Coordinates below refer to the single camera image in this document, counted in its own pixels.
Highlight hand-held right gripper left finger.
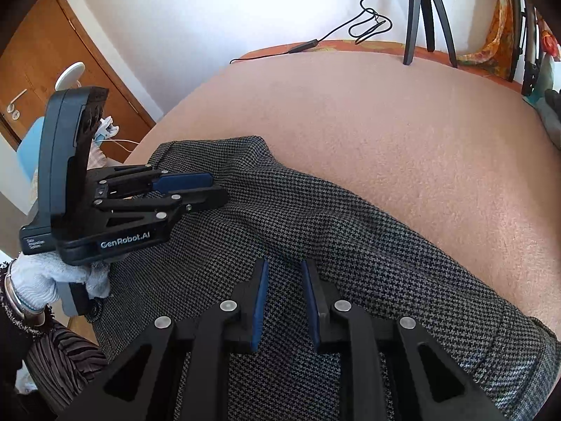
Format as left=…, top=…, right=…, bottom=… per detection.
left=57, top=258, right=270, bottom=421

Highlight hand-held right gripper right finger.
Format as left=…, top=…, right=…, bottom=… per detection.
left=300, top=258, right=509, bottom=421

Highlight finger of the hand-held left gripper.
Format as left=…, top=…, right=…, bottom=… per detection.
left=94, top=185, right=229, bottom=229
left=94, top=164, right=215, bottom=199

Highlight grey houndstooth pants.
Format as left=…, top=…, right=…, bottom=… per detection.
left=90, top=136, right=561, bottom=421

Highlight person's left forearm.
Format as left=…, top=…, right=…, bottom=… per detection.
left=0, top=260, right=60, bottom=387

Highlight person's left hand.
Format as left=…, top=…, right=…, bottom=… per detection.
left=9, top=252, right=112, bottom=313

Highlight light blue chair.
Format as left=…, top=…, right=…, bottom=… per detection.
left=16, top=118, right=45, bottom=187

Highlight white round object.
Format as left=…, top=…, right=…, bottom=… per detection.
left=54, top=61, right=87, bottom=91

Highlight wooden door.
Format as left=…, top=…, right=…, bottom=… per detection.
left=0, top=0, right=157, bottom=150

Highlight pink blanket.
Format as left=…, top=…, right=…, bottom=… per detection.
left=123, top=50, right=561, bottom=329

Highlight dark striped clothing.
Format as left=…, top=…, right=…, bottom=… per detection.
left=24, top=319, right=108, bottom=401

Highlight black tripod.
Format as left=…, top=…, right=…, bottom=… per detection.
left=402, top=0, right=459, bottom=69

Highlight dark grey cloth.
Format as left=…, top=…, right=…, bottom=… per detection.
left=539, top=89, right=561, bottom=150

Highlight teal cloth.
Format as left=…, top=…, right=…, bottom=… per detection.
left=523, top=59, right=549, bottom=107

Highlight orange patterned cloth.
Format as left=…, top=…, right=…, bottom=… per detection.
left=456, top=0, right=519, bottom=82

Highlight white cable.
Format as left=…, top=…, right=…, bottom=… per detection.
left=94, top=116, right=142, bottom=147

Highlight metal door handle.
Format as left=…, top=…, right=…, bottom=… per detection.
left=6, top=89, right=28, bottom=120

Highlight silver bracelet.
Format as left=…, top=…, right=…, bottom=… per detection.
left=4, top=272, right=47, bottom=317

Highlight black cable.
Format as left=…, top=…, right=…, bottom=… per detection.
left=230, top=0, right=393, bottom=65

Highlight black folding frame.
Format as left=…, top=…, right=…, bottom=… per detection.
left=511, top=0, right=543, bottom=97

